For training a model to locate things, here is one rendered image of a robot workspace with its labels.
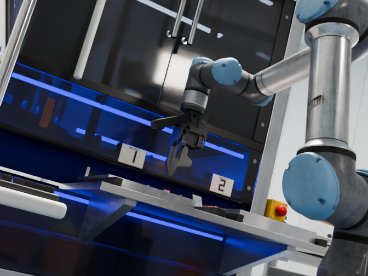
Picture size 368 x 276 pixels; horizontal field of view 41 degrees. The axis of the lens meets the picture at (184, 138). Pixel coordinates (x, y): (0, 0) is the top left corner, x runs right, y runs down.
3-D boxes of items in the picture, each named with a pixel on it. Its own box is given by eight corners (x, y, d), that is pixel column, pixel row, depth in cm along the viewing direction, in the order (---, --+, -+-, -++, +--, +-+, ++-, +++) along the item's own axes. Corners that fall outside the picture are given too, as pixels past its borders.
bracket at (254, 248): (218, 273, 167) (226, 235, 170) (225, 275, 169) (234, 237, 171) (278, 292, 137) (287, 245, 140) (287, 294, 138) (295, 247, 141)
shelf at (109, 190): (58, 189, 155) (59, 183, 156) (242, 240, 182) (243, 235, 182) (99, 189, 112) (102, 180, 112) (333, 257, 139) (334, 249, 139)
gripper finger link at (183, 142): (182, 159, 139) (189, 129, 141) (177, 157, 139) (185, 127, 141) (175, 159, 144) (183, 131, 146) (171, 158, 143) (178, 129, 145)
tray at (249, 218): (183, 216, 160) (186, 205, 161) (249, 235, 170) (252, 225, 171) (237, 222, 130) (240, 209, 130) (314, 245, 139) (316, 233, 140)
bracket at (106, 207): (78, 239, 148) (90, 196, 151) (87, 241, 150) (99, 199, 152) (110, 252, 118) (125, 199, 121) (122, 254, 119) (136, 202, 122)
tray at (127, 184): (75, 187, 157) (78, 177, 158) (148, 208, 167) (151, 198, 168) (105, 187, 127) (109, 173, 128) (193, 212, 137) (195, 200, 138)
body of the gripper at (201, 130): (203, 150, 143) (213, 111, 146) (177, 141, 140) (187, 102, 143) (191, 153, 150) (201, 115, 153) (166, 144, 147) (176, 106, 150)
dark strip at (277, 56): (239, 197, 175) (284, -2, 192) (249, 201, 177) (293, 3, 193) (241, 197, 174) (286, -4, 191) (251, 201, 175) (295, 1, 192)
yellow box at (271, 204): (257, 217, 184) (262, 198, 185) (272, 222, 187) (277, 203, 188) (269, 218, 177) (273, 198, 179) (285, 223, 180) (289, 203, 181)
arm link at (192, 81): (203, 53, 145) (187, 58, 152) (194, 87, 143) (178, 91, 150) (223, 63, 149) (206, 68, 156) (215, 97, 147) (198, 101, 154)
